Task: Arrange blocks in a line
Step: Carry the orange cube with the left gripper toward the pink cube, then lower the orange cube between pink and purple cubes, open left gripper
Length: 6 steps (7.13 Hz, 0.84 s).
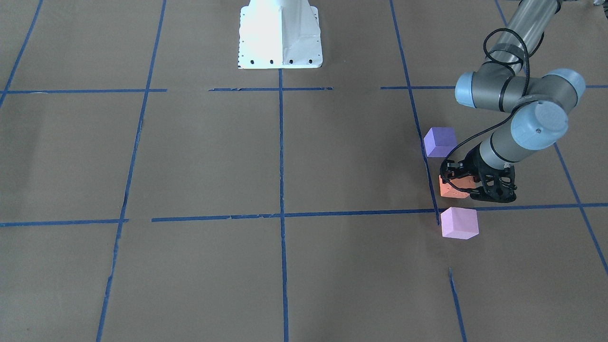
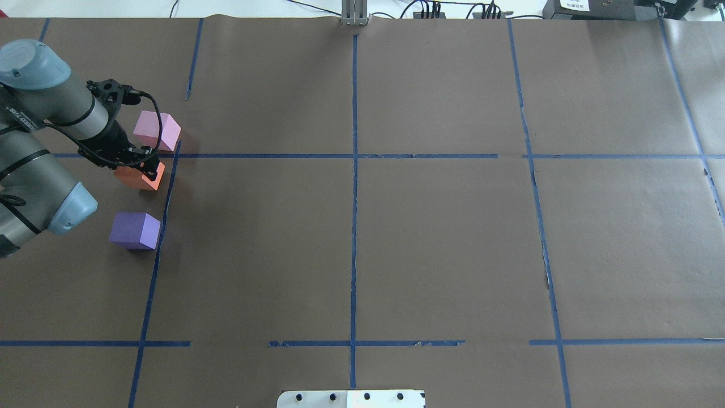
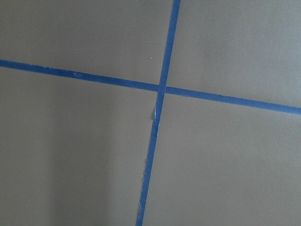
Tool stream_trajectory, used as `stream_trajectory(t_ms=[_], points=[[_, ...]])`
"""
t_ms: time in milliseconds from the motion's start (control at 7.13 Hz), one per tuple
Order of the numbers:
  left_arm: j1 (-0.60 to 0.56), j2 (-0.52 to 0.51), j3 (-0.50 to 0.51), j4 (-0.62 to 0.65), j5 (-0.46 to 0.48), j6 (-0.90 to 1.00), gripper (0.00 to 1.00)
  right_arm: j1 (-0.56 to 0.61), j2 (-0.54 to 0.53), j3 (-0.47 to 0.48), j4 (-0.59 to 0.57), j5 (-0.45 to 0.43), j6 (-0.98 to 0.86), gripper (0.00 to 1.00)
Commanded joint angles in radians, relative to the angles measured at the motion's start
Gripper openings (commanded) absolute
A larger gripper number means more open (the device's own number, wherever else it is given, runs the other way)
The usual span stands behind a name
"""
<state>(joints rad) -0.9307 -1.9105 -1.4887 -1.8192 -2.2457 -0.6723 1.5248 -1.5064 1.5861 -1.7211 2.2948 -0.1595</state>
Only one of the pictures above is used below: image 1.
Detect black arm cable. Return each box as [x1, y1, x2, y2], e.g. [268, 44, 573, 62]
[439, 28, 531, 190]

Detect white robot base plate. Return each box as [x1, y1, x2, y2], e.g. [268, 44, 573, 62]
[237, 0, 323, 69]

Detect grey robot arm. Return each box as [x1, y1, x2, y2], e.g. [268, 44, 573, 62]
[439, 0, 586, 203]

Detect blue tape line lengthwise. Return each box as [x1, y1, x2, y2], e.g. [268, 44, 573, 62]
[278, 69, 290, 342]

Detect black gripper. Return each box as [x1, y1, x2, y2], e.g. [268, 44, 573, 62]
[439, 145, 517, 203]

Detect blue tape line crosswise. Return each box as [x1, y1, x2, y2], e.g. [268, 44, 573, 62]
[0, 203, 608, 228]

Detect orange foam cube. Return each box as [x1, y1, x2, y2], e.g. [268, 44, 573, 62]
[438, 176, 477, 199]

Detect pink foam cube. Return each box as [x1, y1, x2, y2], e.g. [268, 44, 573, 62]
[440, 207, 480, 239]

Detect purple foam cube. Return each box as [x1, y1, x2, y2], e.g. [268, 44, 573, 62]
[423, 126, 458, 158]

